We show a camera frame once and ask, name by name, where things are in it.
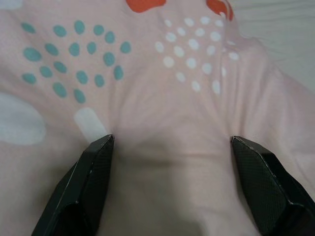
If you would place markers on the pink patterned pillow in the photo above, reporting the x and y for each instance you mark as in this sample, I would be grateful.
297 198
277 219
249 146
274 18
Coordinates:
157 103

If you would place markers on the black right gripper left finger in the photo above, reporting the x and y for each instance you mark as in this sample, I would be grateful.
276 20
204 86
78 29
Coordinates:
83 191

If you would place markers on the beige sheeted bed mattress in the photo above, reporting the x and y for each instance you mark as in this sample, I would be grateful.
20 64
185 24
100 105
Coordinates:
283 29

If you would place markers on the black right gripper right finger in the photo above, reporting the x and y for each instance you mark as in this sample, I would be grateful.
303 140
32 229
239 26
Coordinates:
270 191

